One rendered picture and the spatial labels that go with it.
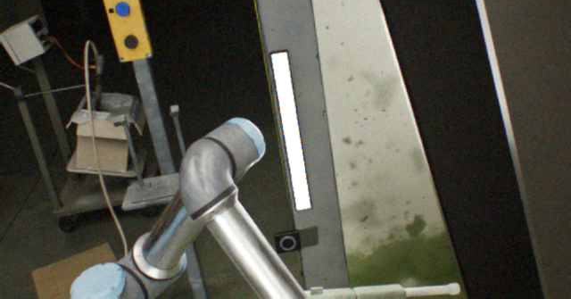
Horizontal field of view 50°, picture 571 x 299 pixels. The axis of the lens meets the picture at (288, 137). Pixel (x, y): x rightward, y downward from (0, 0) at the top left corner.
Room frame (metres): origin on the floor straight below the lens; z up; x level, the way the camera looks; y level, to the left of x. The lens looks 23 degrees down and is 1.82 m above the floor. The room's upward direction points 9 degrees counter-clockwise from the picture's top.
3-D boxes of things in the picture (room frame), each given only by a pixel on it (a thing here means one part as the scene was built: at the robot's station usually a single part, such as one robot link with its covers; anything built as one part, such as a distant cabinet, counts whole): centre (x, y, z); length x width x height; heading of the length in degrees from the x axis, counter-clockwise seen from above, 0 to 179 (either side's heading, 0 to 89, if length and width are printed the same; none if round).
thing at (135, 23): (2.22, 0.50, 1.42); 0.12 x 0.06 x 0.26; 92
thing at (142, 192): (2.11, 0.50, 0.95); 0.26 x 0.15 x 0.32; 92
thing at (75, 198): (3.58, 1.25, 0.64); 0.73 x 0.50 x 1.27; 94
